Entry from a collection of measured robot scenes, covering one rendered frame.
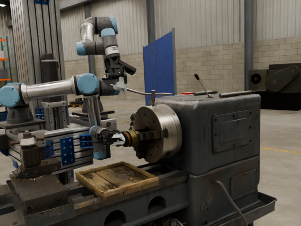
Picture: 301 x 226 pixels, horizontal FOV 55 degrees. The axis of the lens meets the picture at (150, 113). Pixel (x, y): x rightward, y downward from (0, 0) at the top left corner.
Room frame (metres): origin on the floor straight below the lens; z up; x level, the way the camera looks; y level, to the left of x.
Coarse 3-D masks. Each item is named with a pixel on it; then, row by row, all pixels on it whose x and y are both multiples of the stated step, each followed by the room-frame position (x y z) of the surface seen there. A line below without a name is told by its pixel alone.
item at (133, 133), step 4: (128, 132) 1.47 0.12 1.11; (132, 132) 1.47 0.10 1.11; (136, 132) 1.47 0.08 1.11; (124, 136) 1.50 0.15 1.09; (128, 136) 1.44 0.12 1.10; (132, 136) 1.45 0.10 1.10; (136, 136) 1.46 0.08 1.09; (128, 140) 1.43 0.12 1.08; (132, 140) 1.44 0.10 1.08; (136, 140) 1.46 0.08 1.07; (124, 144) 1.46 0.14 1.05; (128, 144) 1.44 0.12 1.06; (132, 144) 1.45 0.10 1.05; (136, 144) 1.47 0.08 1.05
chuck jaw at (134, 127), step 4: (132, 116) 1.58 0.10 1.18; (136, 116) 1.58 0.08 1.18; (132, 120) 1.59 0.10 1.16; (136, 120) 1.56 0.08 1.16; (140, 120) 1.57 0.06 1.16; (132, 124) 1.55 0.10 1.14; (136, 124) 1.54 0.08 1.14; (140, 124) 1.55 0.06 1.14; (132, 128) 1.51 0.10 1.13; (136, 128) 1.52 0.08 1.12; (140, 128) 1.53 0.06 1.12; (144, 128) 1.54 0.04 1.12; (148, 128) 1.57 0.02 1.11
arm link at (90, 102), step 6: (84, 96) 1.76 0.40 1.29; (90, 96) 1.74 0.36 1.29; (96, 96) 1.77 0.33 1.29; (90, 102) 1.75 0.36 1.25; (96, 102) 1.77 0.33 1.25; (90, 108) 1.75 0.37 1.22; (96, 108) 1.76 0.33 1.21; (90, 114) 1.76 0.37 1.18; (96, 114) 1.76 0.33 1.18; (90, 120) 1.76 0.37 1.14; (96, 120) 1.76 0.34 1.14; (90, 126) 1.77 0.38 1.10; (102, 126) 1.80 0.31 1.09
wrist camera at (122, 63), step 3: (120, 60) 1.54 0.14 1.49; (120, 63) 1.53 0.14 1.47; (123, 63) 1.54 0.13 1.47; (126, 63) 1.55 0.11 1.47; (126, 66) 1.54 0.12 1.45; (129, 66) 1.55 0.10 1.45; (132, 66) 1.56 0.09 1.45; (126, 69) 1.55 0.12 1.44; (129, 69) 1.55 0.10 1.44; (132, 69) 1.55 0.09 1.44; (135, 69) 1.57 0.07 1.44; (126, 72) 1.58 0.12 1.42; (129, 72) 1.57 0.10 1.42; (132, 72) 1.56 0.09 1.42; (135, 72) 1.56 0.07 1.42
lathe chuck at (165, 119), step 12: (144, 108) 1.55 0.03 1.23; (156, 108) 1.52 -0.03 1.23; (144, 120) 1.55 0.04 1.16; (156, 120) 1.46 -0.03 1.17; (168, 120) 1.47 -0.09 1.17; (168, 132) 1.43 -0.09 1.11; (156, 144) 1.47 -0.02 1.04; (168, 144) 1.43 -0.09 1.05; (156, 156) 1.47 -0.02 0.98; (168, 156) 1.48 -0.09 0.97
